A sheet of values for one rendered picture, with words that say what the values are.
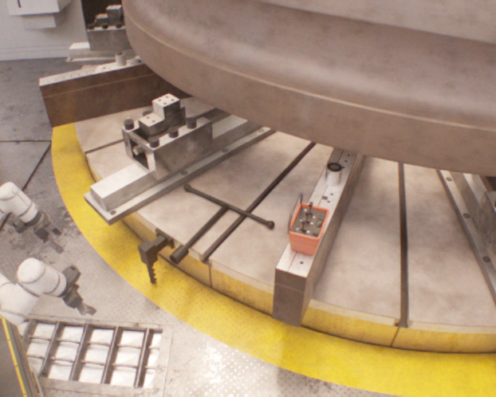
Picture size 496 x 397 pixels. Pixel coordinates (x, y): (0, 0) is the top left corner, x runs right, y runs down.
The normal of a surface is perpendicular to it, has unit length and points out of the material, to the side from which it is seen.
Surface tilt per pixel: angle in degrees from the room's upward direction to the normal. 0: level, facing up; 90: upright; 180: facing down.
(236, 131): 71
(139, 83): 90
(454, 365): 0
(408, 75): 83
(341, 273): 0
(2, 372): 0
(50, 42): 90
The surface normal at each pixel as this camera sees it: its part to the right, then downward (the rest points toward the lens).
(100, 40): -0.01, 0.66
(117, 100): 0.37, 0.62
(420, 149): -0.27, 0.64
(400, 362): 0.00, -0.75
